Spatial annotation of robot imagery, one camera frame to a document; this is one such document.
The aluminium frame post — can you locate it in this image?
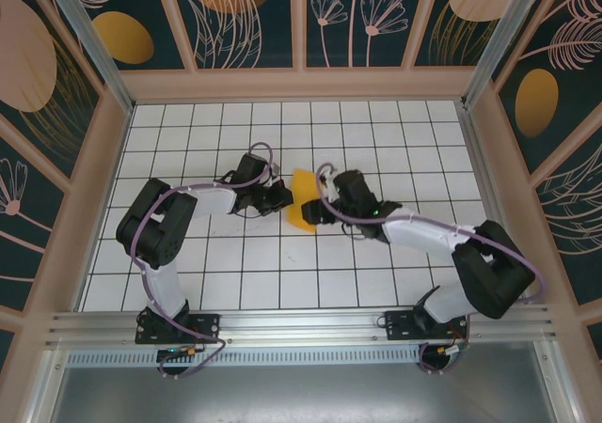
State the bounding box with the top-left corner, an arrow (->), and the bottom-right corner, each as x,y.
40,0 -> 138,114
460,0 -> 549,112

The grey metal panel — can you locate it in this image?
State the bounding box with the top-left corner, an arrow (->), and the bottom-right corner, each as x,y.
46,366 -> 559,423

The aluminium mounting rail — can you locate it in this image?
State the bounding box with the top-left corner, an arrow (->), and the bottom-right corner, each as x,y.
44,304 -> 562,349

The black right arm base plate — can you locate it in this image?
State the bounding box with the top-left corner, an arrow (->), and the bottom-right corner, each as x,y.
384,308 -> 471,342

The black controller board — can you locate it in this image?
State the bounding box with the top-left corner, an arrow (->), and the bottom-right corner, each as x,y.
156,345 -> 199,361

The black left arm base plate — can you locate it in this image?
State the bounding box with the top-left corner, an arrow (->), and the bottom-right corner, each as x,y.
135,313 -> 222,345

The slotted metal cable tray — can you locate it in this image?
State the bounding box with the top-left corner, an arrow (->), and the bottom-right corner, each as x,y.
68,350 -> 537,368

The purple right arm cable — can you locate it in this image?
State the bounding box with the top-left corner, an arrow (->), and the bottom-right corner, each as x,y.
315,162 -> 547,376

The yellow cable connector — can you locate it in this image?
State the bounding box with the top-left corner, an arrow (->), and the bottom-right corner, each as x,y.
435,341 -> 472,357

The orange cloth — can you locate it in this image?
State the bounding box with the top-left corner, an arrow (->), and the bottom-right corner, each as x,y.
284,167 -> 321,234

